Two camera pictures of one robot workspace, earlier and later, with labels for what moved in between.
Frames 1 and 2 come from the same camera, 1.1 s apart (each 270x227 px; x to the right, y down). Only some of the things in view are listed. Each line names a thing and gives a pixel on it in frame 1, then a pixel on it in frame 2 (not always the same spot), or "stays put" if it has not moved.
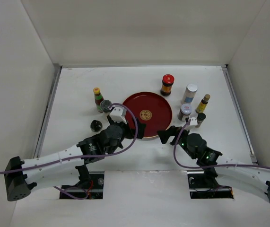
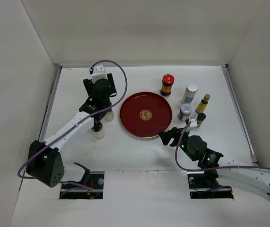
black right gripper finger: [178, 131] stays put
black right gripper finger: [164, 135] stays put
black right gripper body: [183, 144] stays put
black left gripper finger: [140, 129] to [112, 85]
